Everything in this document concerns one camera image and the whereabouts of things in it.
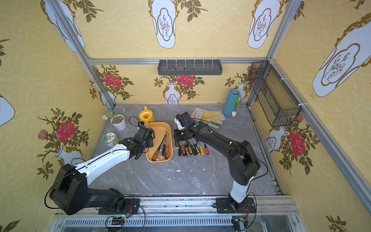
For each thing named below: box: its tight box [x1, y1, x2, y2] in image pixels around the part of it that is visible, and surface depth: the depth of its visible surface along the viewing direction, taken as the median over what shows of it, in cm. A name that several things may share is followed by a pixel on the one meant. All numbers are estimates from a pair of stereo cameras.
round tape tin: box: [102, 132, 119, 148], surface depth 94 cm
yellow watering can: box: [139, 105, 156, 127], surface depth 102 cm
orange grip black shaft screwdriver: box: [151, 134, 167, 162], surface depth 90 cm
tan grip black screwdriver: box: [185, 144, 191, 158], surface depth 92 cm
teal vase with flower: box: [222, 88, 242, 117], surface depth 108 cm
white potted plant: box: [106, 111, 127, 131], surface depth 102 cm
